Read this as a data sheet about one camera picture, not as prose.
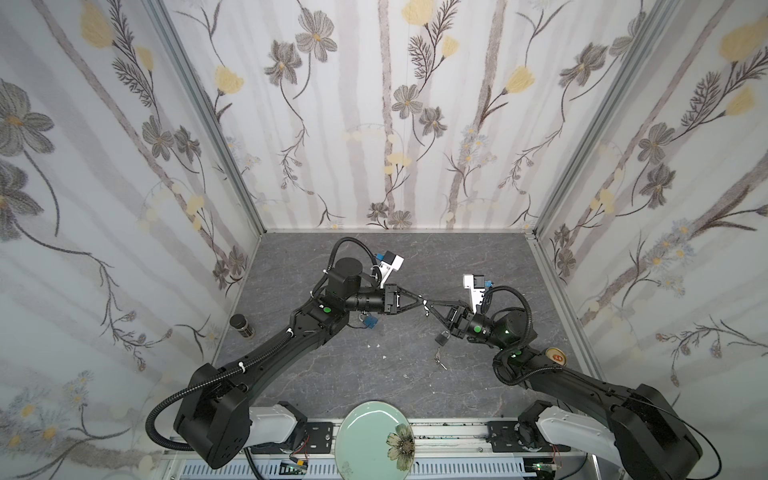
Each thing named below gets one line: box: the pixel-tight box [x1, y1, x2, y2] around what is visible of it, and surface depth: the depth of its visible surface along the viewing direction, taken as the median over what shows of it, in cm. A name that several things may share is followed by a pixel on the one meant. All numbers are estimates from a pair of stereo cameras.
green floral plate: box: [335, 400, 416, 480], surface depth 74 cm
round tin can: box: [545, 347, 567, 366], surface depth 79 cm
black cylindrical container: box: [229, 313, 256, 339], surface depth 88 cm
